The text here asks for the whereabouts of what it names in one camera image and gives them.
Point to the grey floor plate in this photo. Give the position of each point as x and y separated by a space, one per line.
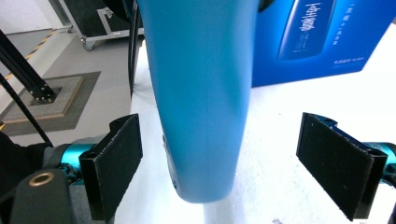
71 99

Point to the black frame post with base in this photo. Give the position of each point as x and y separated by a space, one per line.
25 71

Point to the black wheeled flight case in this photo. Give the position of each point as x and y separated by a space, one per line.
93 21

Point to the dark blue cardboard box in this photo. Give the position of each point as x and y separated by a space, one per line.
342 40

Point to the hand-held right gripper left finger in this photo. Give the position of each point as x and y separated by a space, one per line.
118 165

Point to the light blue plastic bottle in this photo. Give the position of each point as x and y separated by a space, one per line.
199 93

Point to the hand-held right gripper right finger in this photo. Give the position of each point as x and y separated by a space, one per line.
336 165

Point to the thin black rod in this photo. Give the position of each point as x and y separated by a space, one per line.
25 109

